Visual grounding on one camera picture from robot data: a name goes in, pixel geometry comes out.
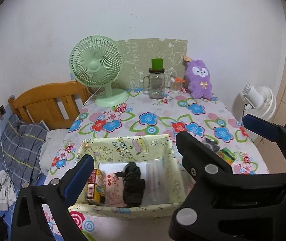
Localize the small jar orange lid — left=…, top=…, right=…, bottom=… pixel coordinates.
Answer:
left=170, top=77, right=185, bottom=93

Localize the yellow cartoon tissue packet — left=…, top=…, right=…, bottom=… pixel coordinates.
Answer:
left=86, top=169, right=106, bottom=204

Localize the white quilt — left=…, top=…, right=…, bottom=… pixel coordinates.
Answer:
left=39, top=129, right=69, bottom=174

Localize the pink printed packet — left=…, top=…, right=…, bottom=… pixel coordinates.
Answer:
left=105, top=172, right=128, bottom=207

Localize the green packet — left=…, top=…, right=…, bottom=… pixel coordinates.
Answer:
left=217, top=149, right=236, bottom=165

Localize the white standing fan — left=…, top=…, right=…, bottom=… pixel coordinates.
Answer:
left=234, top=84, right=277, bottom=131

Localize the white crumpled cloth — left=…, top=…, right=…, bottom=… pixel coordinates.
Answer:
left=0, top=170, right=15, bottom=211

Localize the black fuzzy cloth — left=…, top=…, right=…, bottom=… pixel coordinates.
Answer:
left=115, top=162, right=145, bottom=207

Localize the purple plush bunny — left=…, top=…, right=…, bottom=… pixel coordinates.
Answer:
left=183, top=55, right=215, bottom=99

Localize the green cartoon printed board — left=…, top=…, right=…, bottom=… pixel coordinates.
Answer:
left=115, top=38, right=188, bottom=91

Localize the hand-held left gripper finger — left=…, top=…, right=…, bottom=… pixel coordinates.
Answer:
left=11, top=154, right=95, bottom=241

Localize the green desk fan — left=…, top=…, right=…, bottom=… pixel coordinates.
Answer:
left=69, top=36, right=129, bottom=109

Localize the yellow printed fabric storage box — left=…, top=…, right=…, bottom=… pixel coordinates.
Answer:
left=68, top=134, right=187, bottom=219

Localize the glass jar mug green lid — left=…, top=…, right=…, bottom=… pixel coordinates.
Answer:
left=143, top=58, right=168, bottom=99

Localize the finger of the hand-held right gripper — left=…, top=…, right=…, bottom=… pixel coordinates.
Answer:
left=243, top=114, right=286, bottom=172
left=168, top=131, right=286, bottom=241

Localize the blue grid bed sheet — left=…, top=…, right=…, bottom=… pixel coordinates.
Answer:
left=0, top=173, right=58, bottom=241

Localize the wooden bed headboard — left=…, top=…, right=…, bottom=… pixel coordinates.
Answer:
left=8, top=81, right=91, bottom=130

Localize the grey plaid pillow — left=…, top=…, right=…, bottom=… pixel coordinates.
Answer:
left=0, top=114, right=49, bottom=189

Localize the white tissue pack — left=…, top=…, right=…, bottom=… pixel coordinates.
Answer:
left=143, top=159, right=173, bottom=201

